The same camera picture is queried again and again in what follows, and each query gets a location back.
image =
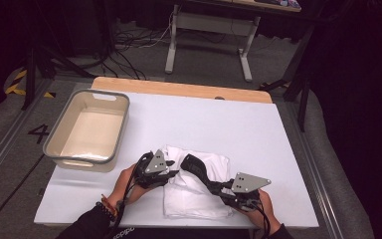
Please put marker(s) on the beige plastic bin grey rim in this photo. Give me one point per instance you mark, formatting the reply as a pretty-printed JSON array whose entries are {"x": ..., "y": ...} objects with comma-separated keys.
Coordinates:
[{"x": 93, "y": 122}]

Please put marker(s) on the person's black printed clothing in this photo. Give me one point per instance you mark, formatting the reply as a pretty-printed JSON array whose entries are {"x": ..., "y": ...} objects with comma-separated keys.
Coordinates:
[{"x": 179, "y": 234}]

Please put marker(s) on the white shorts with black waistband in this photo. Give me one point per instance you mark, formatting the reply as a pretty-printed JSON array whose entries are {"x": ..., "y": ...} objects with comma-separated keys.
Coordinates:
[{"x": 192, "y": 195}]

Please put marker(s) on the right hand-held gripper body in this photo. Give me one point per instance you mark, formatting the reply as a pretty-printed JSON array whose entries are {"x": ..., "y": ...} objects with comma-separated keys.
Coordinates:
[{"x": 245, "y": 186}]

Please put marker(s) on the person's left hand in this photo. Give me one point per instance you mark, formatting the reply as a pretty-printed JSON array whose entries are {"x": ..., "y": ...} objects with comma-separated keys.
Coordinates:
[{"x": 126, "y": 189}]

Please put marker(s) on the person's right hand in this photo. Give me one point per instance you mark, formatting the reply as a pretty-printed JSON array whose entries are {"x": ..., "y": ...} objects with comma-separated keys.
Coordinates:
[{"x": 262, "y": 212}]

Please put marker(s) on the yellow black hazard tape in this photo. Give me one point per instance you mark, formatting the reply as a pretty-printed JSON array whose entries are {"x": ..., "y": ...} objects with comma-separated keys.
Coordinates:
[{"x": 13, "y": 88}]

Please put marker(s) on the white table cover board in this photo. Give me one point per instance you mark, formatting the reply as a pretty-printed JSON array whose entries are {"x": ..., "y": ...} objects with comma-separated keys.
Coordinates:
[{"x": 195, "y": 122}]

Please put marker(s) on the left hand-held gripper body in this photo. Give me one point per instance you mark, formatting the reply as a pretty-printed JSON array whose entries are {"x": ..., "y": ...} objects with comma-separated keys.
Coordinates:
[{"x": 154, "y": 166}]

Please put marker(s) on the small dark table knob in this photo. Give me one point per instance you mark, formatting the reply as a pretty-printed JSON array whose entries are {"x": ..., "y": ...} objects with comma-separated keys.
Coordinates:
[{"x": 219, "y": 98}]

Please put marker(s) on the aluminium floor rail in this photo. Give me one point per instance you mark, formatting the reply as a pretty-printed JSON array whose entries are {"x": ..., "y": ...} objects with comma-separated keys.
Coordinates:
[
  {"x": 0, "y": 156},
  {"x": 318, "y": 186}
]

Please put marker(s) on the black metal tripod stand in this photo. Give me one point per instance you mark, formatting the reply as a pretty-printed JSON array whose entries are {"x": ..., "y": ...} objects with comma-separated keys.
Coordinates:
[{"x": 30, "y": 73}]

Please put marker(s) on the wooden desk with white frame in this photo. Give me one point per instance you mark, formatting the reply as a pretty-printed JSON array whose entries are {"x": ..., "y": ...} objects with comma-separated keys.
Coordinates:
[{"x": 209, "y": 24}]

